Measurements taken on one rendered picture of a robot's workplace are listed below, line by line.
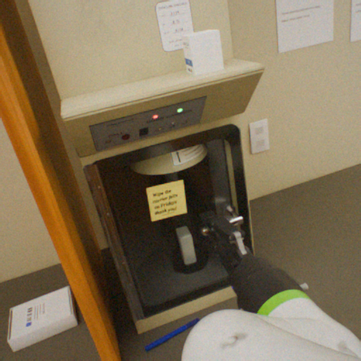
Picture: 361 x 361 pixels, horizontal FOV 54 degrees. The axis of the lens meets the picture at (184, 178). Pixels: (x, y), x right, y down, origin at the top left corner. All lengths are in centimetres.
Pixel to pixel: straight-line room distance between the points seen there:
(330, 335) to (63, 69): 54
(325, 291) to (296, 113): 65
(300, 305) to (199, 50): 40
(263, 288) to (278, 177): 89
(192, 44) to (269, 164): 83
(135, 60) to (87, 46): 8
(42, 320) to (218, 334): 69
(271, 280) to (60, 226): 34
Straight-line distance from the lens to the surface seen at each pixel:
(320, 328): 46
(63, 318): 98
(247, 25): 119
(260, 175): 133
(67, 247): 64
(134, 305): 84
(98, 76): 63
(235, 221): 73
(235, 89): 60
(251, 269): 57
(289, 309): 50
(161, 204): 71
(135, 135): 61
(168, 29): 65
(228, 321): 38
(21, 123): 55
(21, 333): 101
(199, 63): 58
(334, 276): 100
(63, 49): 63
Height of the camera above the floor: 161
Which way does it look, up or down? 26 degrees down
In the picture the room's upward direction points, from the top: 11 degrees counter-clockwise
